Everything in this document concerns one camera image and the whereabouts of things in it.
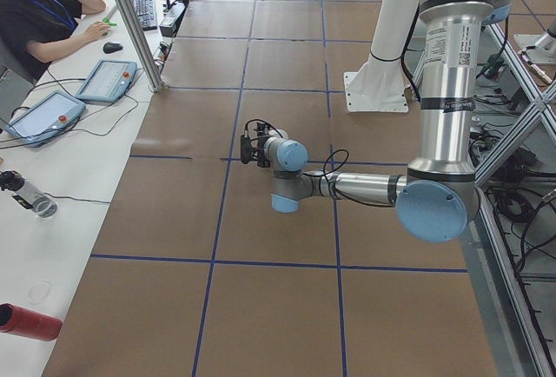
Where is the red bottle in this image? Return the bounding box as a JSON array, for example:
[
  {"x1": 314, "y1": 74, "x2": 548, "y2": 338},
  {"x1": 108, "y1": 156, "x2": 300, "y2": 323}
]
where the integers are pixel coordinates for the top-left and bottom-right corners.
[{"x1": 1, "y1": 303, "x2": 63, "y2": 341}]

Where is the seated person in black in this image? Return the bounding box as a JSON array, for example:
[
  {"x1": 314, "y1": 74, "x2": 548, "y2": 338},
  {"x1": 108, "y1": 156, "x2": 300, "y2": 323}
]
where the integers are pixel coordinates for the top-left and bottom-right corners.
[{"x1": 1, "y1": 0, "x2": 110, "y2": 80}]

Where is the near blue teach pendant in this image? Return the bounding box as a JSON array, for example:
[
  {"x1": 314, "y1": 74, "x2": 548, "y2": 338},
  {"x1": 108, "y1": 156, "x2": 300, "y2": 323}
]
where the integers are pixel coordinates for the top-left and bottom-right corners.
[{"x1": 5, "y1": 91, "x2": 86, "y2": 147}]

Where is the aluminium frame post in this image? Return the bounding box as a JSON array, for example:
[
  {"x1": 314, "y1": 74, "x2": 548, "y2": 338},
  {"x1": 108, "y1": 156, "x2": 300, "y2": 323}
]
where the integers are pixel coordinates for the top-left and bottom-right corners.
[{"x1": 115, "y1": 0, "x2": 164, "y2": 92}]

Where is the green pen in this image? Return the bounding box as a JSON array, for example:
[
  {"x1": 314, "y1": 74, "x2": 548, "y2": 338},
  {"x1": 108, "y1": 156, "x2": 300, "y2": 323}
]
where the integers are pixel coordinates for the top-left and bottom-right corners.
[{"x1": 102, "y1": 18, "x2": 118, "y2": 27}]

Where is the blue teach pendant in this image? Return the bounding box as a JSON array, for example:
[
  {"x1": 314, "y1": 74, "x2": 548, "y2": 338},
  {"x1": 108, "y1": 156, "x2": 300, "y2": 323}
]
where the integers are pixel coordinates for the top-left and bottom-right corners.
[
  {"x1": 5, "y1": 91, "x2": 86, "y2": 147},
  {"x1": 75, "y1": 60, "x2": 137, "y2": 103}
]

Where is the black keyboard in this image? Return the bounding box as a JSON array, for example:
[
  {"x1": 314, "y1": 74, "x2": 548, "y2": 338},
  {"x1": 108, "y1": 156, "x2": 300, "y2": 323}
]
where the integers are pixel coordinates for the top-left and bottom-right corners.
[{"x1": 130, "y1": 0, "x2": 158, "y2": 30}]

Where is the clear water bottle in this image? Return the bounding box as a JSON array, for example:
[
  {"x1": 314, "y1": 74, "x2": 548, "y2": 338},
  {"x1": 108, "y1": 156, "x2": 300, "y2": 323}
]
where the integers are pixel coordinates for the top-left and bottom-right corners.
[{"x1": 1, "y1": 170, "x2": 57, "y2": 218}]

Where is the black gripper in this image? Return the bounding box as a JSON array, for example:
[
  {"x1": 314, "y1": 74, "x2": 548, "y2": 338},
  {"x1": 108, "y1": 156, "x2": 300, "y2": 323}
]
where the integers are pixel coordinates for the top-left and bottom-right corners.
[{"x1": 249, "y1": 136, "x2": 271, "y2": 168}]

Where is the orange black hub near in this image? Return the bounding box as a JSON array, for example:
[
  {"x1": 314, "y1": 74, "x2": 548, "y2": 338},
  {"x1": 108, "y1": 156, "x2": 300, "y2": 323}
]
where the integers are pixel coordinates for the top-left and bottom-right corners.
[{"x1": 158, "y1": 42, "x2": 171, "y2": 61}]

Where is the black computer mouse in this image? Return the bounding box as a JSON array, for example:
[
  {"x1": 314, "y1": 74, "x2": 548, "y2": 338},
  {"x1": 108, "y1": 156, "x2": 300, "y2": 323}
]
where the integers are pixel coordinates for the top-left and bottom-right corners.
[{"x1": 103, "y1": 42, "x2": 123, "y2": 54}]

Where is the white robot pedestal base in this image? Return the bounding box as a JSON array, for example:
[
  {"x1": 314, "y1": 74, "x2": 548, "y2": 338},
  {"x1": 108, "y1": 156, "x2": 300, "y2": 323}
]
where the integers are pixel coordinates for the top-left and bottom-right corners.
[{"x1": 344, "y1": 0, "x2": 419, "y2": 113}]

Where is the far blue teach pendant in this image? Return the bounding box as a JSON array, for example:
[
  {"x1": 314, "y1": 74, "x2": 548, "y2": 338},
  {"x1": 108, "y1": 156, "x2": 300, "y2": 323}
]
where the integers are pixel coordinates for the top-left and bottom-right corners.
[{"x1": 75, "y1": 60, "x2": 137, "y2": 103}]

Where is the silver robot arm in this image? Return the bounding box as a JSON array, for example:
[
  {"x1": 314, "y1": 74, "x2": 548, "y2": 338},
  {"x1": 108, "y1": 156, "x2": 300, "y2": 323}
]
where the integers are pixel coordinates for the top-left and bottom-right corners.
[{"x1": 240, "y1": 0, "x2": 511, "y2": 242}]

